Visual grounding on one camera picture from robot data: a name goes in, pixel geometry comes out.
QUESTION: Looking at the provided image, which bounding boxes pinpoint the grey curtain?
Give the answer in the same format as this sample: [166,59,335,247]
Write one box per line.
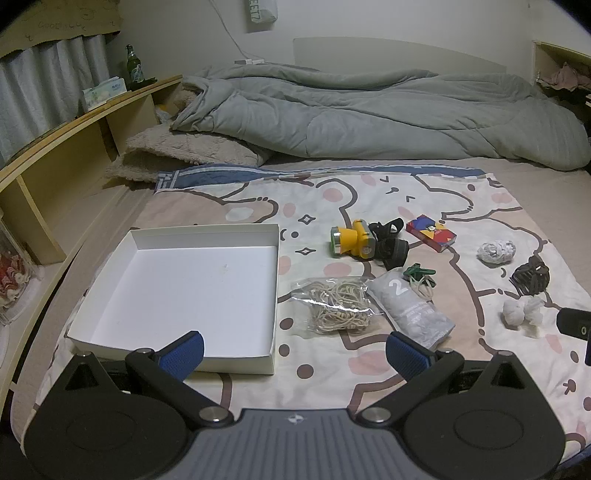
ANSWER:
[0,34,112,162]

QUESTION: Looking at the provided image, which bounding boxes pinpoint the green clips bundle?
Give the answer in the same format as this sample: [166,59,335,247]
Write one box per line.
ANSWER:
[403,263,438,298]

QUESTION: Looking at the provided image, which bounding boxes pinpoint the wooden bedside shelf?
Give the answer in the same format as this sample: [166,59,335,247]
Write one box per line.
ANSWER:
[0,76,185,398]

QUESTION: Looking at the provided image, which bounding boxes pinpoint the beige fluffy pillow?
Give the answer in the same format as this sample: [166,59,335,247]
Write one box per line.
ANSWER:
[106,88,269,183]

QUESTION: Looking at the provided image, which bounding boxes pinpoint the pink clothes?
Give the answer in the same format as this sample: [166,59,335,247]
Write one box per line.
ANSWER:
[538,62,591,93]

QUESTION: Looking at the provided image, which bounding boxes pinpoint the clear bag of rubber bands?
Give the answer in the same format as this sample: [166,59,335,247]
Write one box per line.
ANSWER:
[291,276,384,335]

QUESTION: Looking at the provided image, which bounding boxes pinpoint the wooden wall niche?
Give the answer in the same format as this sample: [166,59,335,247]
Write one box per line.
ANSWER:
[533,41,591,121]

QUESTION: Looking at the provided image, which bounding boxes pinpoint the white cable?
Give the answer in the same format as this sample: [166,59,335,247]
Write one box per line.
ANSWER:
[210,0,252,61]

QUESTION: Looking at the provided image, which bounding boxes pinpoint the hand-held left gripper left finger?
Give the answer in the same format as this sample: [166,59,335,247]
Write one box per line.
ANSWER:
[46,330,235,430]

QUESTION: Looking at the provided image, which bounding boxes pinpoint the white hanging bag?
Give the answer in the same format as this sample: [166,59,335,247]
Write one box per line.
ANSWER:
[245,0,279,33]

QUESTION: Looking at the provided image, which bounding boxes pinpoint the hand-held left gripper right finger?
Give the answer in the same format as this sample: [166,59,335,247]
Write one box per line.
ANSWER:
[356,330,546,428]

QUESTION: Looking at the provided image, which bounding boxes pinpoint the white paper ball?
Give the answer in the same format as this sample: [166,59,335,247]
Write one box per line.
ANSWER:
[478,240,517,266]

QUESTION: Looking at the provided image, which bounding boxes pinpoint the red blue yellow card box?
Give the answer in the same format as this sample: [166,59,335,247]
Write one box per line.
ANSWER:
[405,215,458,253]

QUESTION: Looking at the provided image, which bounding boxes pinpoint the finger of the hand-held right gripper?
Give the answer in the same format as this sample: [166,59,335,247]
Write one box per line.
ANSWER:
[556,308,591,340]

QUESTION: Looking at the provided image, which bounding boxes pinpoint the white tissue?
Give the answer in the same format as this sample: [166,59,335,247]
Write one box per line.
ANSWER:
[501,295,546,340]

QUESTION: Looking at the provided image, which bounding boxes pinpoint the white cardboard box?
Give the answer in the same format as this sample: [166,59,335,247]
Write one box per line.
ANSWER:
[67,224,281,376]

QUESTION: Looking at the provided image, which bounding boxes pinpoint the cartoon patterned blanket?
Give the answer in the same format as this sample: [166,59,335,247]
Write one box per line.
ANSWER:
[9,154,591,444]

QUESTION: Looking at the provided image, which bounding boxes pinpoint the black hair claw clip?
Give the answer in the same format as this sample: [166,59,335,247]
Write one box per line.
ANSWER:
[509,258,551,296]

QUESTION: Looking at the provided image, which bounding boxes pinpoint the tissue box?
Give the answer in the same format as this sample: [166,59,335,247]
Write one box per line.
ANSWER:
[82,78,127,112]

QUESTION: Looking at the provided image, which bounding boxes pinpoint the grey duvet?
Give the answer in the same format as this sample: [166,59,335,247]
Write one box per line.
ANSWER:
[171,62,591,171]

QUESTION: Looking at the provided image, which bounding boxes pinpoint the yellow headlamp with black strap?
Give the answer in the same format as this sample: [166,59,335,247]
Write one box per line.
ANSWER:
[330,219,410,271]

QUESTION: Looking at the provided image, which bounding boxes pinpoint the grey soft packet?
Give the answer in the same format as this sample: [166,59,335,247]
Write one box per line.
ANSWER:
[367,272,456,352]

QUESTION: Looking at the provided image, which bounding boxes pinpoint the green glass bottle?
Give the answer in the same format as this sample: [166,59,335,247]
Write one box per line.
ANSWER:
[124,45,145,90]

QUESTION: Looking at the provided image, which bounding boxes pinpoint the clear case with red toy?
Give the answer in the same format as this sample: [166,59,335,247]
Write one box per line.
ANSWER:
[0,208,42,326]

